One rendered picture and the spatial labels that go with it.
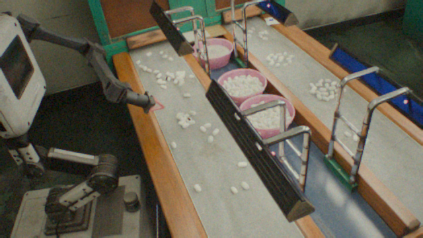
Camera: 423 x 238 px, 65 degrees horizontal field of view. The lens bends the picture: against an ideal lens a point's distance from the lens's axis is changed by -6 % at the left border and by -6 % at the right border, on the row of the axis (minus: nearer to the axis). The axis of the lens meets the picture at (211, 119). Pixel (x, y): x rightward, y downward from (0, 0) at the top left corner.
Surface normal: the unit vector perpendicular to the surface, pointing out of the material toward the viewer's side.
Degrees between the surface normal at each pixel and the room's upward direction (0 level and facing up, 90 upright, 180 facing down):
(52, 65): 90
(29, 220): 0
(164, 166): 0
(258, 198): 0
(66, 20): 90
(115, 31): 90
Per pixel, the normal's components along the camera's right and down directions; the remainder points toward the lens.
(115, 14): 0.36, 0.57
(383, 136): -0.11, -0.76
